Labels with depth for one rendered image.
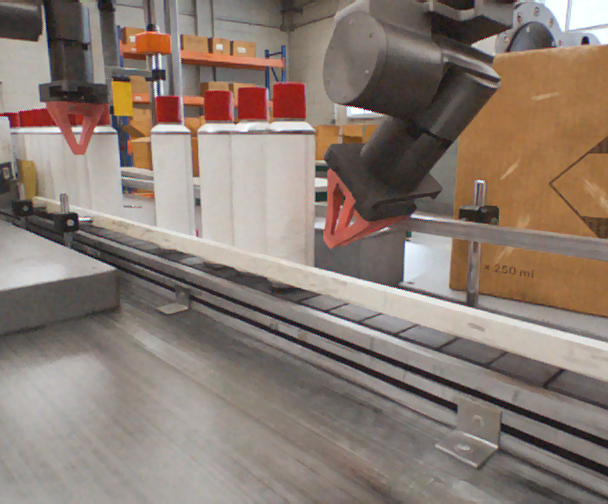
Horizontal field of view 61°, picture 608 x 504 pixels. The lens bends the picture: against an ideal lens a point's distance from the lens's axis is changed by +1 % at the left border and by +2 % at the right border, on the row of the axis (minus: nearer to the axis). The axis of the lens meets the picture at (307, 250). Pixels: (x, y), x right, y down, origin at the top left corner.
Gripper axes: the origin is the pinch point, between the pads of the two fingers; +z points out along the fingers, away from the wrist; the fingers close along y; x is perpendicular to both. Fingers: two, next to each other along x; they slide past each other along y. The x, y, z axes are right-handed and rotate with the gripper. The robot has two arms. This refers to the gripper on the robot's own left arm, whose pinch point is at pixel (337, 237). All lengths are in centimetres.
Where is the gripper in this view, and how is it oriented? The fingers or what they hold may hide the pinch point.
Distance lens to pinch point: 49.6
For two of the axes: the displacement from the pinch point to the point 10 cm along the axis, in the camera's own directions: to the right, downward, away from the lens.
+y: -7.2, 1.6, -6.8
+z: -4.5, 6.3, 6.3
